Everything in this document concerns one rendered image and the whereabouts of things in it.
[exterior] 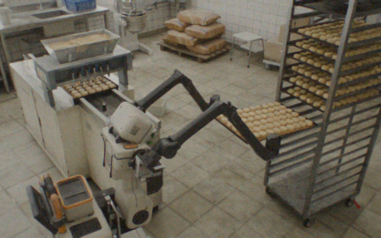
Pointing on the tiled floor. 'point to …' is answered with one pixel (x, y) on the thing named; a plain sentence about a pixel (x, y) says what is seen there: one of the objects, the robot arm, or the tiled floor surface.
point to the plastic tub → (158, 107)
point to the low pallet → (194, 52)
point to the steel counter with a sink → (49, 20)
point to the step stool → (249, 44)
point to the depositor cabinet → (56, 121)
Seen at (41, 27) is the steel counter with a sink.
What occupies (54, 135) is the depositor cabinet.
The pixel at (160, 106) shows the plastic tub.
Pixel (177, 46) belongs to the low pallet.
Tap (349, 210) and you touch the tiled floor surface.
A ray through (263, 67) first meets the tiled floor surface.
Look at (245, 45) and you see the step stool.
